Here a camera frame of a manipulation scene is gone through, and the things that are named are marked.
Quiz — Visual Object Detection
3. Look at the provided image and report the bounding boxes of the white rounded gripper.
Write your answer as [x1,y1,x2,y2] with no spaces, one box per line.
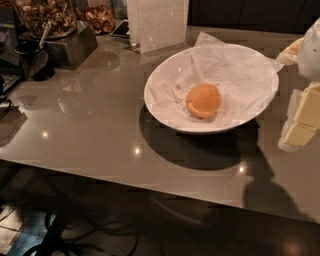
[276,18,320,152]

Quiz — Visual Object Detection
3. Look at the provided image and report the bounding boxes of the white oval bowl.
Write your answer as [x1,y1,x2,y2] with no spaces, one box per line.
[143,43,280,135]

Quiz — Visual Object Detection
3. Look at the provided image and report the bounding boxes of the bowl of dried snacks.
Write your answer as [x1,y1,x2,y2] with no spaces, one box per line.
[77,5,115,35]

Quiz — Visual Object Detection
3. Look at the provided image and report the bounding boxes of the white crumpled paper liner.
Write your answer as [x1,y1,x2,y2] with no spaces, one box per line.
[148,31,285,130]

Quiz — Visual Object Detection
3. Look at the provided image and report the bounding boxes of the black smartphone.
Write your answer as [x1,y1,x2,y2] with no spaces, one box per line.
[111,20,130,38]

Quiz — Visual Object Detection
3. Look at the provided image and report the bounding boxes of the metal box stand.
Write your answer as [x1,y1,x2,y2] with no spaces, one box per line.
[45,21,98,70]

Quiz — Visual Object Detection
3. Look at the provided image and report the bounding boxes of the white spoon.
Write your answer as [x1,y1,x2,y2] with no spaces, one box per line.
[39,22,51,49]

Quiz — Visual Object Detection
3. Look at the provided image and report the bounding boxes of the black cup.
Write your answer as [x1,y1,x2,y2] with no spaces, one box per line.
[15,41,55,81]

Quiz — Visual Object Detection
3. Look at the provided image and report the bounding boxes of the glass jar of nuts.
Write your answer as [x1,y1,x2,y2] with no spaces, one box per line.
[11,0,77,39]

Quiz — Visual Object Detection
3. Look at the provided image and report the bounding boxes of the black appliance at left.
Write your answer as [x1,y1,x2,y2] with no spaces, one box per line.
[0,6,24,95]

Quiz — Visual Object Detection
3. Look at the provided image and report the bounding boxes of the black floor cables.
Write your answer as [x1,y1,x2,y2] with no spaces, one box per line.
[19,199,141,256]

